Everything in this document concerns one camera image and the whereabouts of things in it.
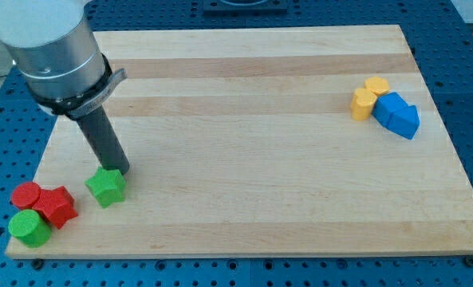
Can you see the blue triangle block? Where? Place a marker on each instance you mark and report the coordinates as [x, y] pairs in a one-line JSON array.
[[404, 122]]

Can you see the green cylinder block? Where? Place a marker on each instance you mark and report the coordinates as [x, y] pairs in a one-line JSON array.
[[29, 228]]

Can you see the red cylinder block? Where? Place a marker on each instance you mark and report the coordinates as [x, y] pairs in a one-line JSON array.
[[25, 195]]

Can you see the red star block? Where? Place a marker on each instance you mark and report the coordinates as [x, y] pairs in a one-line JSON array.
[[56, 206]]

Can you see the wooden board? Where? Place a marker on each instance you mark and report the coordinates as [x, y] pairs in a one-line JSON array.
[[241, 145]]

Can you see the yellow heart block front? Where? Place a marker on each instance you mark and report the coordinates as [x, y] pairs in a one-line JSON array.
[[362, 104]]

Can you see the yellow heart block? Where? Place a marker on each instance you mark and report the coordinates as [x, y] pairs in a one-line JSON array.
[[377, 85], [362, 104]]

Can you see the blue cube block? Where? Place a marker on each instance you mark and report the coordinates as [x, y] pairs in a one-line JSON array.
[[386, 105]]

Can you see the green star block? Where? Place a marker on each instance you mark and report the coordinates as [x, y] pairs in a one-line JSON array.
[[106, 186]]

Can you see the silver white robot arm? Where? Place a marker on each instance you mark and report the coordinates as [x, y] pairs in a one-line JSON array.
[[53, 46]]

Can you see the yellow heart block rear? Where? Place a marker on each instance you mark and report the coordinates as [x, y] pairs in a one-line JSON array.
[[377, 85]]

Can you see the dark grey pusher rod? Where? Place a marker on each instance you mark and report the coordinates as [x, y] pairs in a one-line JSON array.
[[101, 137]]

